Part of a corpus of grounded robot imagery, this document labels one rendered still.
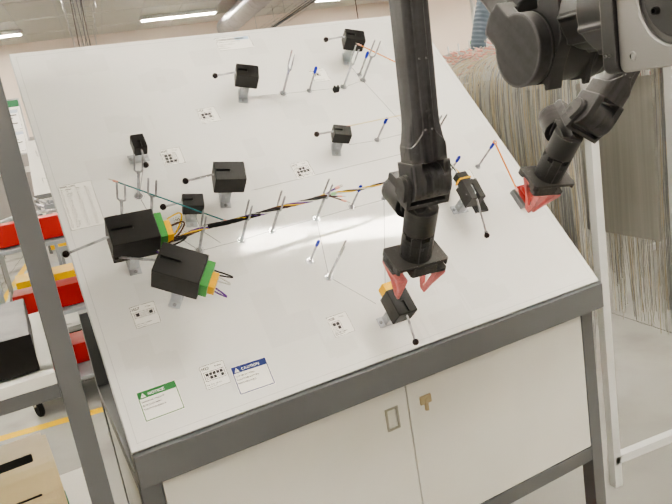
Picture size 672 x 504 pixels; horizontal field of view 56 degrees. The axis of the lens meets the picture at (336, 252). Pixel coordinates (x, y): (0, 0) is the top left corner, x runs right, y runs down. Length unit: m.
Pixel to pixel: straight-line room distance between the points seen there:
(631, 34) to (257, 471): 1.05
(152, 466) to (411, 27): 0.86
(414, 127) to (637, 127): 1.51
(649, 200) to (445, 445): 1.25
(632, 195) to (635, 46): 1.90
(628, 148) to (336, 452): 1.56
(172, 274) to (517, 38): 0.75
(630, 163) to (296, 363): 1.55
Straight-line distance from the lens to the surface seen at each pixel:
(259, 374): 1.30
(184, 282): 1.21
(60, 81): 1.72
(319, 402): 1.32
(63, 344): 1.14
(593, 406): 1.90
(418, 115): 1.02
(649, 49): 0.61
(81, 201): 1.48
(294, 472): 1.40
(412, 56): 1.01
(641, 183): 2.46
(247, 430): 1.27
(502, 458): 1.72
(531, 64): 0.71
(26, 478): 1.35
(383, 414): 1.45
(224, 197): 1.47
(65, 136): 1.60
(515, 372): 1.66
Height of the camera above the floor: 1.40
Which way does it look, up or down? 13 degrees down
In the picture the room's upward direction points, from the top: 9 degrees counter-clockwise
